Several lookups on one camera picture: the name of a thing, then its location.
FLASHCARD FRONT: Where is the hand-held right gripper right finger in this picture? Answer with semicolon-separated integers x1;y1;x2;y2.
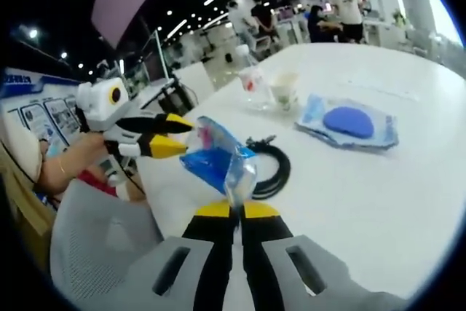
238;202;365;311

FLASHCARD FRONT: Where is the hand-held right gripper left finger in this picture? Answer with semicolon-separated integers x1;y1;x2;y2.
123;201;242;311

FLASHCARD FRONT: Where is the blue tissue pack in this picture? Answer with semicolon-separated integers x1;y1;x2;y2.
178;116;259;206

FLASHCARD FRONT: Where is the black cable coil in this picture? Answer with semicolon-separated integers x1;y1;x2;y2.
245;135;292;201

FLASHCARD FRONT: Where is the clear water bottle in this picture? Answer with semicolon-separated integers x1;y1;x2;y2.
235;44;274;110

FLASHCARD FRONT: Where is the blue sponge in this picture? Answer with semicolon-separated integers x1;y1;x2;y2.
293;92;400;151

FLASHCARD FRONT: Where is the person's left hand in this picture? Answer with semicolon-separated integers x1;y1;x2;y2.
62;132;109;180

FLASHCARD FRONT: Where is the side desk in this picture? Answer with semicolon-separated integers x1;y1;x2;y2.
138;77;197;115

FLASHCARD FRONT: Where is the person's white sleeve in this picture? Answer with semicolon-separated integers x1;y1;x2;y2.
0;114;43;181

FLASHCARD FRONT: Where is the purple hanging screen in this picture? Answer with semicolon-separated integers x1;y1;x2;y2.
90;0;151;50

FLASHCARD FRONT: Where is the grey mesh chair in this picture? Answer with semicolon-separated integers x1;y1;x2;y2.
49;179;165;301

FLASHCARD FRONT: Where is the large window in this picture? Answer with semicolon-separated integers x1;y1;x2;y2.
424;0;466;50

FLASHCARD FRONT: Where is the blue wall poster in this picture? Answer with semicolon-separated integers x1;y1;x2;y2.
0;66;84;144

